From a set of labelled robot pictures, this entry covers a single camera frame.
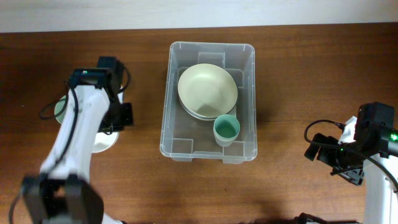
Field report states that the white bowl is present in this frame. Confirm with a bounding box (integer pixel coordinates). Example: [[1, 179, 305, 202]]
[[92, 132, 119, 153]]

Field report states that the green bowl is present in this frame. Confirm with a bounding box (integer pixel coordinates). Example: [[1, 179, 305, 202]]
[[54, 96, 67, 124]]

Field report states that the clear plastic storage bin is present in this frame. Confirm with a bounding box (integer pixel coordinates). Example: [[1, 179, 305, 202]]
[[160, 41, 257, 164]]

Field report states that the blue bowl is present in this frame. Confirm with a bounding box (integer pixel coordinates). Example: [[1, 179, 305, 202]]
[[178, 99, 239, 121]]

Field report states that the cream bowl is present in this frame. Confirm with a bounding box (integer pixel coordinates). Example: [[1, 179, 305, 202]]
[[177, 63, 238, 113]]

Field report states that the green cup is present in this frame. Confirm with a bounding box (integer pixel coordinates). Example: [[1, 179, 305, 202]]
[[213, 114, 240, 147]]

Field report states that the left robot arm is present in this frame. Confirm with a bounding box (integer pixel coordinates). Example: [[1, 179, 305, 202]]
[[19, 68, 125, 223]]

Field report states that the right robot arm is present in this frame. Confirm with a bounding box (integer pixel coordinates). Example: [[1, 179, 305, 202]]
[[304, 116, 397, 223]]

